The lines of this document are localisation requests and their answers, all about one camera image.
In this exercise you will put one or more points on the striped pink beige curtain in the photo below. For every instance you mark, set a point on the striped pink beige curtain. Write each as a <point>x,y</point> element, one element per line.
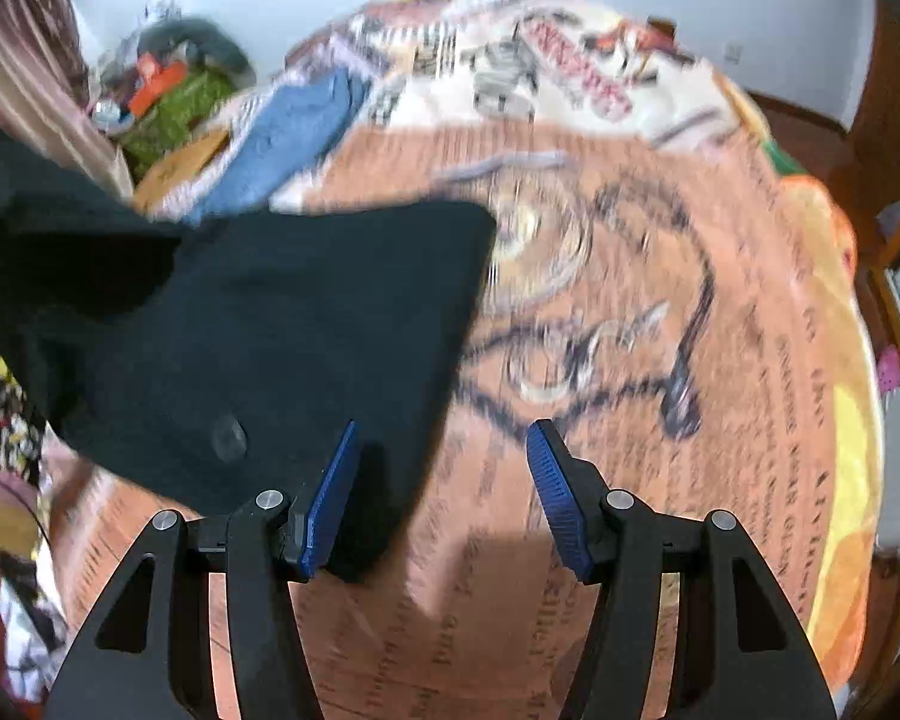
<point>30,75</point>

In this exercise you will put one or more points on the grey plush toy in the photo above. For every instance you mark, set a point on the grey plush toy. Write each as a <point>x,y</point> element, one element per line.
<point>210,41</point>

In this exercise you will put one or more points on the orange box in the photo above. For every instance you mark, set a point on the orange box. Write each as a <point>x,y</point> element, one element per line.
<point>157,82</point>

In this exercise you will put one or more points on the pink object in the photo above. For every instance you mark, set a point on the pink object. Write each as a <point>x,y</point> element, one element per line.
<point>889,371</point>

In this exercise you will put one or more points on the black pants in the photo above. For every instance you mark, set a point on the black pants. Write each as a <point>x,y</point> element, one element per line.
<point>270,330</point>

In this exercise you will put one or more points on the wooden bed post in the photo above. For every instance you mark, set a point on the wooden bed post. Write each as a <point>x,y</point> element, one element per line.
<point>664,26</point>

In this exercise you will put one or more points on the newspaper print blanket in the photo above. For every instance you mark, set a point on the newspaper print blanket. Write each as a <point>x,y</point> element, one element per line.
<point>607,315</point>

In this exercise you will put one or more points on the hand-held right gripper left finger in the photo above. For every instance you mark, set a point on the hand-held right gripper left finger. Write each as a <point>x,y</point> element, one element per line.
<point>330,510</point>

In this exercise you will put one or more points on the bamboo lap table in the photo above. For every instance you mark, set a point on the bamboo lap table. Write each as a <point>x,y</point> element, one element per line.
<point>180,169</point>

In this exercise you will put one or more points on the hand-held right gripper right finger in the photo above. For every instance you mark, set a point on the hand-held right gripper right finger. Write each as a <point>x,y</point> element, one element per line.
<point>559,495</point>

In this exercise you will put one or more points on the white wall socket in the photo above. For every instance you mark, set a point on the white wall socket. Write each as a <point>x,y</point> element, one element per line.
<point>732,53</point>

